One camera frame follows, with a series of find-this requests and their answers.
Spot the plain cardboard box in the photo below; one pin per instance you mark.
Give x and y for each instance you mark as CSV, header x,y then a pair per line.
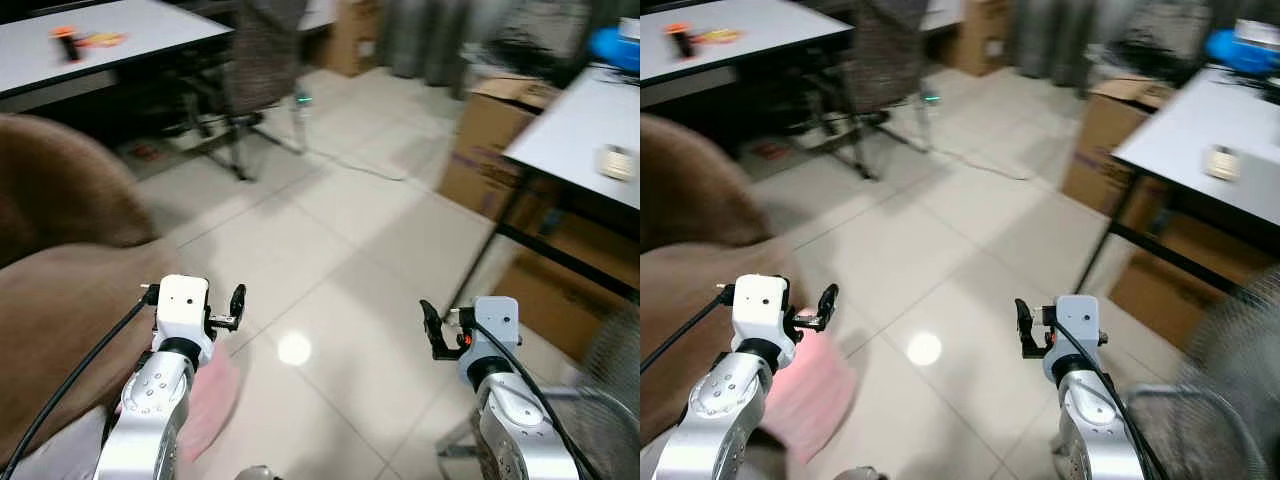
x,y
1175,280
570,290

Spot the pink pillow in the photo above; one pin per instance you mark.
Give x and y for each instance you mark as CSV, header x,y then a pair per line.
x,y
815,395
212,400

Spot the yellow orange small item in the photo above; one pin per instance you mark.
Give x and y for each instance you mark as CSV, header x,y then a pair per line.
x,y
106,40
722,36

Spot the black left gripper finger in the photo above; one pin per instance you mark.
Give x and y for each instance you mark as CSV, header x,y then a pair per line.
x,y
238,300
828,300

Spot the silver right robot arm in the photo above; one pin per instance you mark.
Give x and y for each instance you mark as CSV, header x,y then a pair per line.
x,y
1095,430
515,430

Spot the black bundle on table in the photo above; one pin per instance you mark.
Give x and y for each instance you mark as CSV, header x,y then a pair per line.
x,y
1160,45
535,50

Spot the white table with black edge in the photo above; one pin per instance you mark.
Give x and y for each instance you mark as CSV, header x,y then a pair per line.
x,y
760,40
110,45

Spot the clear plastic bottle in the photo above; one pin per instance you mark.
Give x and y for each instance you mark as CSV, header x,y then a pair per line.
x,y
931,115
302,115

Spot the blue round object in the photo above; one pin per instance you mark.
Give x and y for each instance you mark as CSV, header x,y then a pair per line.
x,y
615,48
1240,50

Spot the small beige box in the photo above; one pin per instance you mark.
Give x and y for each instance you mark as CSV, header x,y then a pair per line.
x,y
617,162
1222,162

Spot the small distant cardboard box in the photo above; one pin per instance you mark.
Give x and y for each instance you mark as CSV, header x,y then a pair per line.
x,y
355,35
980,35

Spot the white table with black legs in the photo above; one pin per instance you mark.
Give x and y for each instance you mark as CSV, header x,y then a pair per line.
x,y
1200,140
585,125

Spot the dark mesh office chair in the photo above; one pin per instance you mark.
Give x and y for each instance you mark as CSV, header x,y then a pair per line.
x,y
262,60
885,55

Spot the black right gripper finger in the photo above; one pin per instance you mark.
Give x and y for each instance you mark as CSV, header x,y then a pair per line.
x,y
433,330
1024,328

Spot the black and orange tool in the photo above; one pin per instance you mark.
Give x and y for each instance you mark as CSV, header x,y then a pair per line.
x,y
683,40
68,43

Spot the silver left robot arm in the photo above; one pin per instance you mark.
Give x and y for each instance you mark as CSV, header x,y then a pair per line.
x,y
722,415
150,410

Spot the printed open cardboard box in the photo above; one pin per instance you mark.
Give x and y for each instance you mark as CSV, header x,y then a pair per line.
x,y
1105,140
490,140

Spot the brown sofa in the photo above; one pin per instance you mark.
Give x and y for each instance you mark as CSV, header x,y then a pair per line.
x,y
690,220
60,290

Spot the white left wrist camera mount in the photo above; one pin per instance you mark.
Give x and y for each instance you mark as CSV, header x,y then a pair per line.
x,y
760,305
182,305

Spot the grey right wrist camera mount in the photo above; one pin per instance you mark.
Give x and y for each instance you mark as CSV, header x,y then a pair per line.
x,y
1075,330
492,330

